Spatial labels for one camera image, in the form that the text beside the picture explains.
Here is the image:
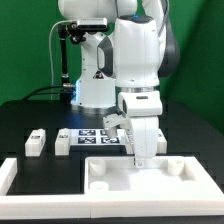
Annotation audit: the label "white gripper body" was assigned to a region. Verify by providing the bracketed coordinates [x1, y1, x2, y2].
[130, 116, 159, 159]

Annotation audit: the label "white camera cable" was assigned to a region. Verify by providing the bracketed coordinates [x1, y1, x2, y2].
[48, 19, 78, 100]

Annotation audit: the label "grey depth camera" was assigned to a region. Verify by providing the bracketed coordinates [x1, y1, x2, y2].
[77, 18, 108, 32]

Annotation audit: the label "white desk tabletop tray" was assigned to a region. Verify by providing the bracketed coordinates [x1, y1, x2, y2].
[84, 156, 224, 218]

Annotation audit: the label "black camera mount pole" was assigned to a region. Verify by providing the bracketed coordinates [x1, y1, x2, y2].
[57, 22, 86, 104]

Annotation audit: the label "fiducial marker base plate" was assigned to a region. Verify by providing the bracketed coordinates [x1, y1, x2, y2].
[70, 129, 124, 146]

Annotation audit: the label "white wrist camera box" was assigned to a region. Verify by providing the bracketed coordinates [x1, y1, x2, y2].
[103, 114, 130, 138]

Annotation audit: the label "black cables on table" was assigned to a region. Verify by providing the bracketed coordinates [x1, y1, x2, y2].
[21, 83, 76, 102]

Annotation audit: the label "white U-shaped obstacle frame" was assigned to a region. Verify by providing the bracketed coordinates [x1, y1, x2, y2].
[0, 158, 91, 220]

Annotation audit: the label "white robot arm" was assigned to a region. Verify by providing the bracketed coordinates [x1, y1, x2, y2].
[58, 0, 179, 168]

